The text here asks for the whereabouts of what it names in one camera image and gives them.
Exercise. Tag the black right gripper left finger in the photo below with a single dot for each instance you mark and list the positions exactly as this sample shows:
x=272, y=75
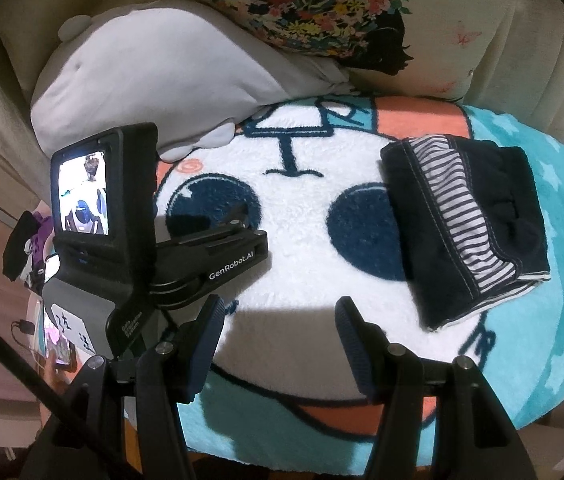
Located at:
x=170, y=374

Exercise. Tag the floral print cream pillow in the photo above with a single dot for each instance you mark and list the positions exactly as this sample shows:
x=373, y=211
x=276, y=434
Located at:
x=413, y=47

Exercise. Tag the black purple plush toy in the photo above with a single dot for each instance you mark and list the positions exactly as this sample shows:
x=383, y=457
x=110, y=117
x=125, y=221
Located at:
x=23, y=256

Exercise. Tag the white smartphone on bed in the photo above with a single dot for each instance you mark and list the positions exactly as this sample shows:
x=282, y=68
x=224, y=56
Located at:
x=49, y=339

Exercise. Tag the grey plush seal pillow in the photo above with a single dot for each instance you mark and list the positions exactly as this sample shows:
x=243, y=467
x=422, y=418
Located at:
x=180, y=65

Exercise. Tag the cartoon dog fleece blanket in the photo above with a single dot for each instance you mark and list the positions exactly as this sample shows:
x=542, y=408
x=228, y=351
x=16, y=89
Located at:
x=280, y=393

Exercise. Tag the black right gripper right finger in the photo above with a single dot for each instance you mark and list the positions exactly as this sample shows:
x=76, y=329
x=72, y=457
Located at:
x=391, y=376

